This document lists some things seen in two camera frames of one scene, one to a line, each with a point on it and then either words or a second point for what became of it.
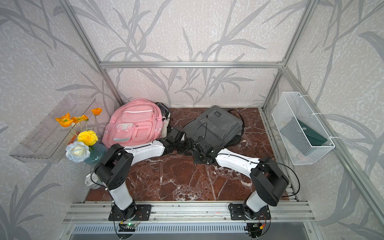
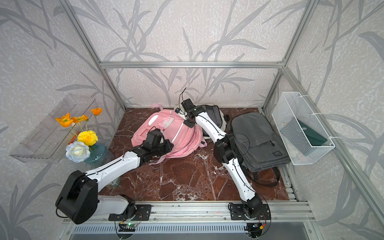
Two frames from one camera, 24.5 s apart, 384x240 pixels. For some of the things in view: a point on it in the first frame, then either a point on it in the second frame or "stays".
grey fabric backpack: (221, 127) → (260, 148)
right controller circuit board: (255, 229) stays
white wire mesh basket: (304, 137) stays
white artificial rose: (77, 151) stays
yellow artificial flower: (88, 137) stays
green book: (301, 136) stays
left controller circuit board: (128, 227) stays
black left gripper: (189, 145) → (168, 144)
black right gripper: (195, 155) → (187, 123)
